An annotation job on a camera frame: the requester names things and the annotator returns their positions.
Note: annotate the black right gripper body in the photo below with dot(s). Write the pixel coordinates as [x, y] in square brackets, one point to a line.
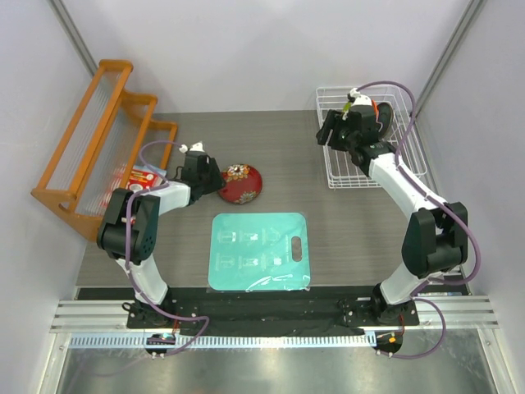
[340, 138]

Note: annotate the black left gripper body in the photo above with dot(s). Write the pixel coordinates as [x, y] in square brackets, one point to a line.
[212, 175]

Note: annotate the orange plate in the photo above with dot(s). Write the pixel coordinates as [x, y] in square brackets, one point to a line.
[374, 106]

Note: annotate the red floral plate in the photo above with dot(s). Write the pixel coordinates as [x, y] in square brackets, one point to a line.
[243, 184]

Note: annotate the dark teal plate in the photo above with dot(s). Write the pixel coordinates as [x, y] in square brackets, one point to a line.
[385, 118]

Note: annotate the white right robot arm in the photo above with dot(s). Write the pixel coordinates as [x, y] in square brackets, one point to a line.
[435, 241]

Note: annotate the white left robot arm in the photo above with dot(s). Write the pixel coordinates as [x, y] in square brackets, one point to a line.
[129, 229]

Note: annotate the orange wooden rack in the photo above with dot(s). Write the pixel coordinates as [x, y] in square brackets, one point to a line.
[99, 148]

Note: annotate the red white packet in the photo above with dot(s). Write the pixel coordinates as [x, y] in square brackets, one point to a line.
[142, 178]

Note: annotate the teal cutting board mat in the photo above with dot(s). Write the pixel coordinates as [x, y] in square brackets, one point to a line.
[256, 252]

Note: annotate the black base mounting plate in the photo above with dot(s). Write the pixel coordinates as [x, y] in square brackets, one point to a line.
[320, 311]

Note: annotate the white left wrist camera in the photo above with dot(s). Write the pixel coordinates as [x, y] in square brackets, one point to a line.
[197, 148]

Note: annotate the white wire dish rack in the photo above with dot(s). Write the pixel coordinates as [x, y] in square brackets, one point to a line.
[343, 167]

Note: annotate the white slotted cable duct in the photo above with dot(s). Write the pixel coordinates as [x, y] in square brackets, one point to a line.
[159, 341]

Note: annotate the aluminium extrusion rail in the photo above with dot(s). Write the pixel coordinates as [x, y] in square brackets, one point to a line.
[434, 311]

